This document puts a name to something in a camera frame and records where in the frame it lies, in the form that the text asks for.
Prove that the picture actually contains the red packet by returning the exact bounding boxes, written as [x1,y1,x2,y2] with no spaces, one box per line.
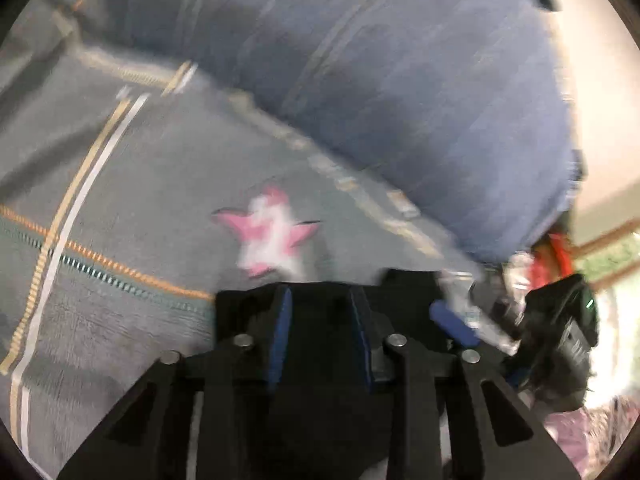
[529,232,577,287]

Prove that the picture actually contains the blue plaid pillow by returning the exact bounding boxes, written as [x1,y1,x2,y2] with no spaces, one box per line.
[95,0,585,267]

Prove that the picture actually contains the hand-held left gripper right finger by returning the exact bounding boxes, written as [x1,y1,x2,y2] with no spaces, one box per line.
[347,287,583,480]

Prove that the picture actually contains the black pants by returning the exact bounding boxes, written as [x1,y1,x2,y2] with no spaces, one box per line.
[214,269,453,480]

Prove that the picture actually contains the purple patterned cloth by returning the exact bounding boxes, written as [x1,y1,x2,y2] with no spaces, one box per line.
[544,394,632,467]

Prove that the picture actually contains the wooden frame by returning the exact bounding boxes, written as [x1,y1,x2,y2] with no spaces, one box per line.
[574,222,640,285]

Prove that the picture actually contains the grey star-print bed sheet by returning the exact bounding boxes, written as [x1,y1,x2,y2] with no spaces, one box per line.
[0,0,501,480]

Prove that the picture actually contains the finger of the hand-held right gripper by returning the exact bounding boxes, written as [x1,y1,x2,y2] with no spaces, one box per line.
[430,270,521,356]

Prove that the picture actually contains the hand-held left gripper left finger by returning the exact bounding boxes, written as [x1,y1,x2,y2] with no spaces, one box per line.
[57,285,293,480]

